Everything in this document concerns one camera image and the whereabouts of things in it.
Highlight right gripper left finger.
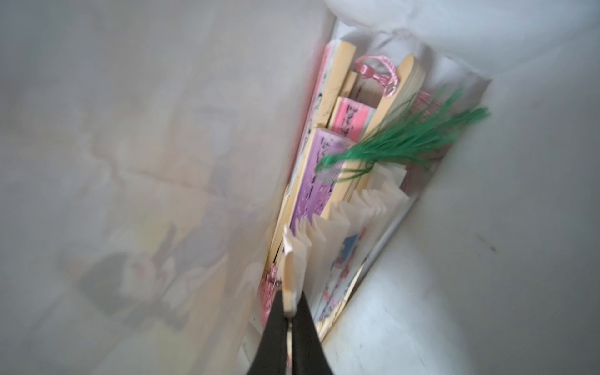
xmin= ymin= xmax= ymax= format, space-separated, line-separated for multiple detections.
xmin=247 ymin=291 xmax=288 ymax=375

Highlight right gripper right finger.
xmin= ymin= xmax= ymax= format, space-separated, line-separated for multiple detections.
xmin=292 ymin=294 xmax=334 ymax=375

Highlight pink paper folding fan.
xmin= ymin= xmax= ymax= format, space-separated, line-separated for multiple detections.
xmin=276 ymin=164 xmax=409 ymax=339

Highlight purple paper folding fan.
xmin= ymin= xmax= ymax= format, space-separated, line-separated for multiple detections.
xmin=267 ymin=128 xmax=355 ymax=265

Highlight white tote bag yellow handles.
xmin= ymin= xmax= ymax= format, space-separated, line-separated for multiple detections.
xmin=1 ymin=1 xmax=599 ymax=374

